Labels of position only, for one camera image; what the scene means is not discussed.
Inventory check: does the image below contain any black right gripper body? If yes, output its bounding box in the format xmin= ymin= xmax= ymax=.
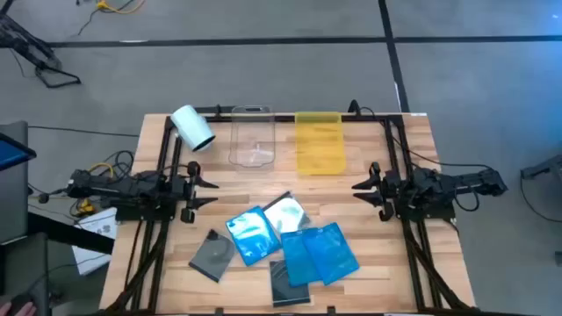
xmin=370 ymin=161 xmax=414 ymax=223

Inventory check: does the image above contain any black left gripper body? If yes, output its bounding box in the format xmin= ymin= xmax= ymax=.
xmin=169 ymin=161 xmax=202 ymax=224

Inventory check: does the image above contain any clear plastic bin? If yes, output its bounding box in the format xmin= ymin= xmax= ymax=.
xmin=228 ymin=104 xmax=277 ymax=171

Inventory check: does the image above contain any yellow plastic bin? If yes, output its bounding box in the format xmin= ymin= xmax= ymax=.
xmin=294 ymin=111 xmax=348 ymax=176

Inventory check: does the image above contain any white printed paper box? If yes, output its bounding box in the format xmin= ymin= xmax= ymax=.
xmin=71 ymin=206 xmax=119 ymax=277

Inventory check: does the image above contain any grey equipment stand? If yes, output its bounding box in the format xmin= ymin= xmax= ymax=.
xmin=520 ymin=153 xmax=562 ymax=181

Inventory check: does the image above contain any tablet with blue screen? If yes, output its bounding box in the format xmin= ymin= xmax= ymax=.
xmin=0 ymin=131 xmax=38 ymax=172

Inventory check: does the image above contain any black computer mouse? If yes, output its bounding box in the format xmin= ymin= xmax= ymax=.
xmin=11 ymin=292 xmax=35 ymax=308

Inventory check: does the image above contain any person's hand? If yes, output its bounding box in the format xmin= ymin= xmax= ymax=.
xmin=0 ymin=300 xmax=37 ymax=316

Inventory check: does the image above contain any black tripod stand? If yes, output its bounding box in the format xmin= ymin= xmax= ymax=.
xmin=0 ymin=0 xmax=83 ymax=89

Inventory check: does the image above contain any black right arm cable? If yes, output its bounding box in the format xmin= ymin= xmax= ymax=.
xmin=348 ymin=99 xmax=495 ymax=172

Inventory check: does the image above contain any yellow cable with connector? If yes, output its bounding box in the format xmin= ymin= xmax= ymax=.
xmin=74 ymin=162 xmax=116 ymax=216

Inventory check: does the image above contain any black floor cable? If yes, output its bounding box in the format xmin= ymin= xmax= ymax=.
xmin=28 ymin=126 xmax=141 ymax=138

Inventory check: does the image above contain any yellow floor cable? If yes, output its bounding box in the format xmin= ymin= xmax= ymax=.
xmin=95 ymin=0 xmax=146 ymax=15

